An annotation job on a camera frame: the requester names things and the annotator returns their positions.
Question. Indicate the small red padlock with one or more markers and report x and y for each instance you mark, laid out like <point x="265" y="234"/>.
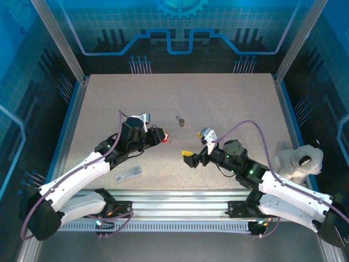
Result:
<point x="165" y="139"/>

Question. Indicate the small brass padlock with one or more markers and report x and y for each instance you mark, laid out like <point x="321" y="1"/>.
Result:
<point x="182" y="122"/>

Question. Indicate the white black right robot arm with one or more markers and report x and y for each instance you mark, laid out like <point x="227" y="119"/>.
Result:
<point x="289" y="188"/>

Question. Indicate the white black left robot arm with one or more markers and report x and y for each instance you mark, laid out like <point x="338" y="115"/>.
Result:
<point x="79" y="174"/>

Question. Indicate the white grey plush toy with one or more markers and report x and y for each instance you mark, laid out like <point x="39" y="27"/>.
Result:
<point x="300" y="161"/>

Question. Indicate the aluminium mounting rail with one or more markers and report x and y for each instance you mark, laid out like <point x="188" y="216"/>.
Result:
<point x="177" y="203"/>

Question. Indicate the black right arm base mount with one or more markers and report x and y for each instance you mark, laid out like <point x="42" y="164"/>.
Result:
<point x="237" y="208"/>

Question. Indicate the blue-edged aluminium side rail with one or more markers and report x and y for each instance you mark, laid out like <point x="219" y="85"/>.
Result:
<point x="288" y="109"/>
<point x="67" y="136"/>

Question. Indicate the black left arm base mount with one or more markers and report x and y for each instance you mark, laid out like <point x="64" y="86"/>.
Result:
<point x="125" y="208"/>

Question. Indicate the aluminium frame post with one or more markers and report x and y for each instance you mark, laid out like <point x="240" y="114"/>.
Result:
<point x="300" y="41"/>
<point x="61" y="41"/>

